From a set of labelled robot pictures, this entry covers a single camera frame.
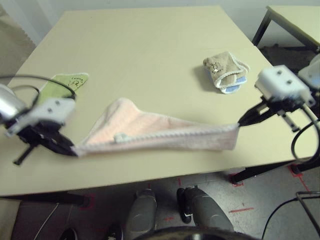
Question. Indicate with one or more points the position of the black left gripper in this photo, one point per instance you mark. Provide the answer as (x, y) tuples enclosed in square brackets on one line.
[(40, 135)]

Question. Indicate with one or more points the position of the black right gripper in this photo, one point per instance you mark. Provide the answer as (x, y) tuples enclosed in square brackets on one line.
[(277, 106)]

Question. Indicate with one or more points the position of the pink towel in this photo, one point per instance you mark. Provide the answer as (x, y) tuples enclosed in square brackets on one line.
[(130, 120)]

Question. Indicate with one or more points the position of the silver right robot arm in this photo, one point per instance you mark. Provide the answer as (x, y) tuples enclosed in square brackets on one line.
[(311, 72)]

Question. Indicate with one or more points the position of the blue folded towel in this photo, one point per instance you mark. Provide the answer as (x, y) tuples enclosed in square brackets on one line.
[(232, 89)]

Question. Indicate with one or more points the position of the beige folded towel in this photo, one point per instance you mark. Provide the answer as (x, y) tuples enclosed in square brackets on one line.
[(222, 65)]

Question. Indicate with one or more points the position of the green folded towel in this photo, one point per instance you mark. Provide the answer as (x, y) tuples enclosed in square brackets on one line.
[(57, 85)]

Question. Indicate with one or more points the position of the black table foot bar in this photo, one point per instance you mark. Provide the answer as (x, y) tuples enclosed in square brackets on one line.
[(262, 171), (62, 197)]

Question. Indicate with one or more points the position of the red floor tape corner mark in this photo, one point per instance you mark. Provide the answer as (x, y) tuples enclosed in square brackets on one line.
[(301, 177), (90, 201), (236, 184)]

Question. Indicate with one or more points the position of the black shoe white print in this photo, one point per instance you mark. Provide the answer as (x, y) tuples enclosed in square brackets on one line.
[(115, 232), (68, 233)]

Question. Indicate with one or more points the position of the red floor tape line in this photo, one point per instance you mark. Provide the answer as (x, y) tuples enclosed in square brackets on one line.
[(241, 210)]

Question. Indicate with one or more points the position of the grey right robot leg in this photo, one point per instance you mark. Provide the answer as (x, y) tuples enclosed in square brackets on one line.
[(207, 210)]

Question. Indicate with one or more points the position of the beige curtain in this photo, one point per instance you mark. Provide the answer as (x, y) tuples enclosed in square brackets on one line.
[(12, 45)]

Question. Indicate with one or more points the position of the dark robot torso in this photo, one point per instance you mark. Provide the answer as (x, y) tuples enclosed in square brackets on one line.
[(195, 235)]

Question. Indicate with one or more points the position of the beige side table black frame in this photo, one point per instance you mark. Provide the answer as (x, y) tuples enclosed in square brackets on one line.
[(295, 17)]

